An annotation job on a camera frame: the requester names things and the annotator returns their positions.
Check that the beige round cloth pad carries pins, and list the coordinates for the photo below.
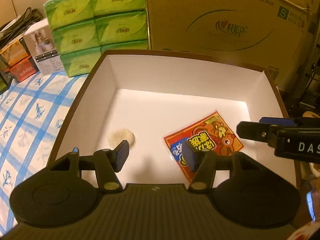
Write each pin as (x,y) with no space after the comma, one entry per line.
(116,137)

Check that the red snack packet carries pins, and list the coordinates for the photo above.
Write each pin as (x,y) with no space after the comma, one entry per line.
(209,133)

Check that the red box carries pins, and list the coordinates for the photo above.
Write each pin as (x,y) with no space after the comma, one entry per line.
(24,69)

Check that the green tissue pack bundle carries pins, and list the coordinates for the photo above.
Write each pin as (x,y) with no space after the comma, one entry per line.
(84,29)

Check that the orange brown box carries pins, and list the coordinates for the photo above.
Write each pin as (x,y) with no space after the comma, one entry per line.
(14,52)

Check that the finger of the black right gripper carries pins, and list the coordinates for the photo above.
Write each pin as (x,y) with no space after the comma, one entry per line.
(277,121)
(256,131)

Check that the brown box white inside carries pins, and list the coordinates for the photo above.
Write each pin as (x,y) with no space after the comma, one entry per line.
(154,94)

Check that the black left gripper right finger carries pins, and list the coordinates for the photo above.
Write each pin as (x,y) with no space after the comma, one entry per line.
(205,164)

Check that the white product box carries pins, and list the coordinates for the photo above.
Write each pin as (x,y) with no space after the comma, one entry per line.
(39,41)

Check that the blue checkered tablecloth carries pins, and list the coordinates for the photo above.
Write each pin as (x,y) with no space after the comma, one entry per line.
(32,113)

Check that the large cardboard carton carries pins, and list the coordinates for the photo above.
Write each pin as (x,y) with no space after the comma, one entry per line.
(273,34)

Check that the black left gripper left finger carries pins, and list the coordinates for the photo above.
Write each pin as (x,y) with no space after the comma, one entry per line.
(106,163)

